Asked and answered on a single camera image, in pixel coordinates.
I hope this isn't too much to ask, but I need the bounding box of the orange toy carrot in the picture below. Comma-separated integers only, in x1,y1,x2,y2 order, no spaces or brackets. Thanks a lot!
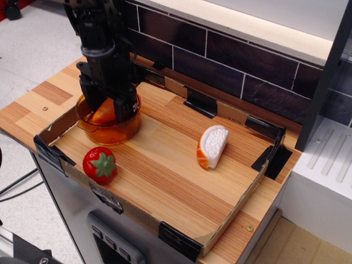
91,98,116,124

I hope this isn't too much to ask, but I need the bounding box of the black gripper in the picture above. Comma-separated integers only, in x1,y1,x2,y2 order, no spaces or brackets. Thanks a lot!
76,41,139,123

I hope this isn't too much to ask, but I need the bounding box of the black floor cable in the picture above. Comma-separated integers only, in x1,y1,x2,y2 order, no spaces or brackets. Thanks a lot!
0,167,45,204

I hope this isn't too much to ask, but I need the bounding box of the grey control panel with buttons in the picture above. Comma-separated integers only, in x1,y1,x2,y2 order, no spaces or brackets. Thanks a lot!
86,212,146,264

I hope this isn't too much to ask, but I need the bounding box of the black equipment at lower left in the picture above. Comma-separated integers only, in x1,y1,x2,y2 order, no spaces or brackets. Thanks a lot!
1,222,61,264

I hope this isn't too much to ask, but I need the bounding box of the cardboard fence with black tape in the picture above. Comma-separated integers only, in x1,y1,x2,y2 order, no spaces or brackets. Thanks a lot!
34,64,300,263

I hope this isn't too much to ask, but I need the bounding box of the dark grey shelf post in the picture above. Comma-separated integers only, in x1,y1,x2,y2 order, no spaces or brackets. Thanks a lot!
295,1,351,152

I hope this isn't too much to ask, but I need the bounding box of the white toy sink drainboard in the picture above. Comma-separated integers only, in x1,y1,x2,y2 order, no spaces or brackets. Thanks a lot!
280,118,351,252

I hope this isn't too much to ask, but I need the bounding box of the red toy strawberry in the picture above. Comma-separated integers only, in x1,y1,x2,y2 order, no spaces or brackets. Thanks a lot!
82,146,117,182

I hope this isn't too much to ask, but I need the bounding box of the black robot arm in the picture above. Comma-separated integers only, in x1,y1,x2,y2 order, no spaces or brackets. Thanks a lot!
64,1,139,123

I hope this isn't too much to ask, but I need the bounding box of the orange transparent plastic pot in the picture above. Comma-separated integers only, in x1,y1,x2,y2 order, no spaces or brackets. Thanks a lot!
75,92,141,145

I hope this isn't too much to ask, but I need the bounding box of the white orange toy sushi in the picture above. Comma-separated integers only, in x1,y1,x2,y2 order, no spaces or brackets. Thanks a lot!
196,125,229,168

